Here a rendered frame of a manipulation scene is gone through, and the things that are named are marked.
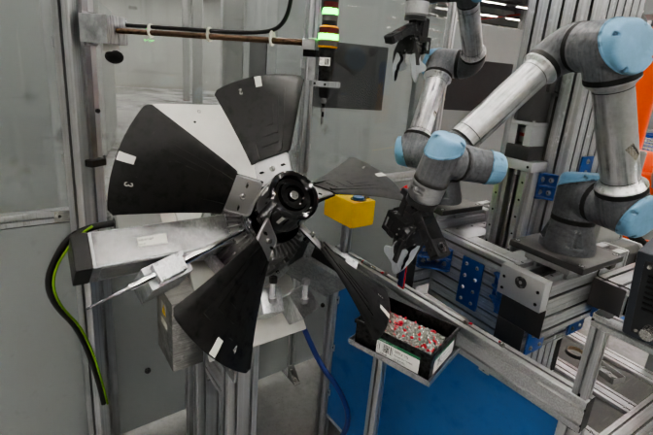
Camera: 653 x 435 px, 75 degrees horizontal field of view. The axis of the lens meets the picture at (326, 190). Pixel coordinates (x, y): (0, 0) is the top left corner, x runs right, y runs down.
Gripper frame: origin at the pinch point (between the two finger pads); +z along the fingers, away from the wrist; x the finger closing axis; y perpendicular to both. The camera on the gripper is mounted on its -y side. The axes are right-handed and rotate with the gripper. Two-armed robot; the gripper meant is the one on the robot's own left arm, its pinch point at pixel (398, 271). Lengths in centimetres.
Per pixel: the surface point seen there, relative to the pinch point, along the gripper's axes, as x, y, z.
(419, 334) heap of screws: -6.8, -8.9, 15.8
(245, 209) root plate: 32.5, 21.5, -8.3
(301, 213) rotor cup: 23.9, 12.7, -12.1
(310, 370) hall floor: -40, 50, 123
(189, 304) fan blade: 51, 2, -5
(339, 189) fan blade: 9.5, 18.6, -12.7
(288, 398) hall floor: -20, 40, 120
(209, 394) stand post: 29, 28, 70
